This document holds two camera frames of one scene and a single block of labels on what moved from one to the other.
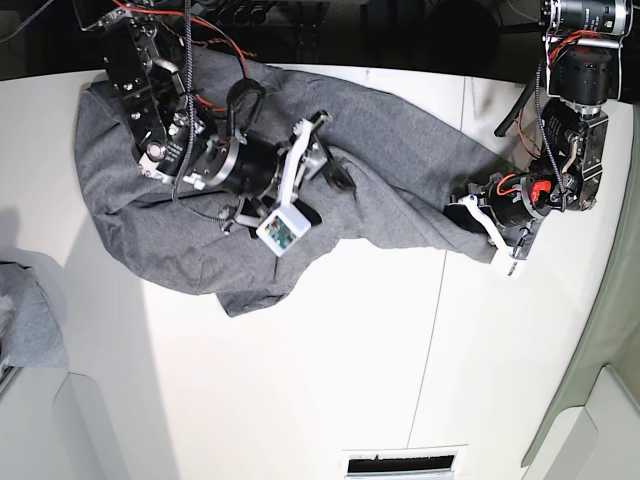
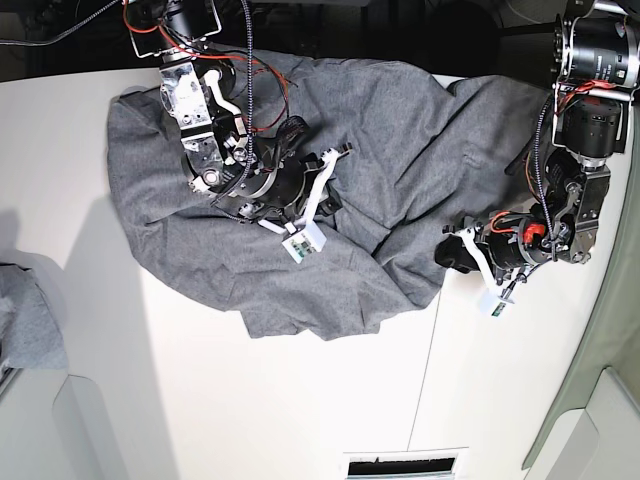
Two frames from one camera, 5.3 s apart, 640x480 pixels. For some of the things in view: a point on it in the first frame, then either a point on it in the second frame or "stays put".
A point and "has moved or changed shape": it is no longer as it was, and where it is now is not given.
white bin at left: (55, 425) stays put
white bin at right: (597, 441) stays put
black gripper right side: (510, 205) to (508, 241)
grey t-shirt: (404, 178) has moved or changed shape
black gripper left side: (254, 167) to (297, 189)
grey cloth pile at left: (30, 335) stays put
